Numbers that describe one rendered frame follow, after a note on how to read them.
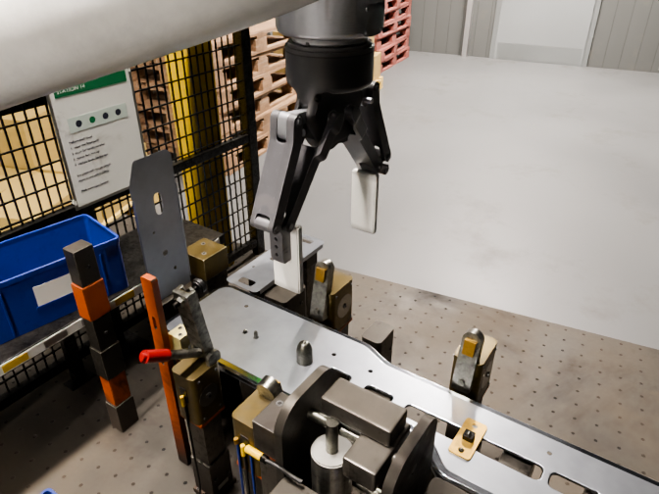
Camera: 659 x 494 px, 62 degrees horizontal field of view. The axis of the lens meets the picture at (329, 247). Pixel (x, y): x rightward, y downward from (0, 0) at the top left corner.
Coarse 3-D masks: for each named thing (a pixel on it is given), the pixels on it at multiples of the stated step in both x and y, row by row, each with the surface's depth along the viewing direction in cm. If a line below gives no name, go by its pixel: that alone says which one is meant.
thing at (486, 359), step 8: (488, 336) 108; (488, 344) 106; (496, 344) 106; (456, 352) 104; (488, 352) 104; (456, 360) 103; (480, 360) 102; (488, 360) 104; (480, 368) 101; (488, 368) 106; (480, 376) 102; (488, 376) 109; (480, 384) 104; (488, 384) 111; (456, 392) 107; (472, 392) 104; (480, 392) 106; (480, 400) 109; (448, 424) 113; (448, 432) 114; (456, 432) 113
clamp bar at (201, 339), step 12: (180, 288) 93; (192, 288) 93; (204, 288) 94; (180, 300) 91; (192, 300) 92; (180, 312) 94; (192, 312) 93; (192, 324) 95; (204, 324) 96; (192, 336) 97; (204, 336) 97; (204, 348) 98
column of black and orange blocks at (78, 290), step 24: (72, 264) 107; (96, 264) 110; (72, 288) 111; (96, 288) 112; (96, 312) 113; (96, 336) 116; (96, 360) 120; (120, 360) 123; (120, 384) 125; (120, 408) 127
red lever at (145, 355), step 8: (144, 352) 89; (152, 352) 89; (160, 352) 90; (168, 352) 92; (176, 352) 94; (184, 352) 96; (192, 352) 97; (200, 352) 99; (144, 360) 88; (152, 360) 89; (160, 360) 90; (168, 360) 92
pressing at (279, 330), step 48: (240, 336) 114; (288, 336) 114; (336, 336) 114; (288, 384) 103; (384, 384) 103; (432, 384) 103; (528, 432) 93; (480, 480) 85; (528, 480) 85; (576, 480) 85; (624, 480) 85
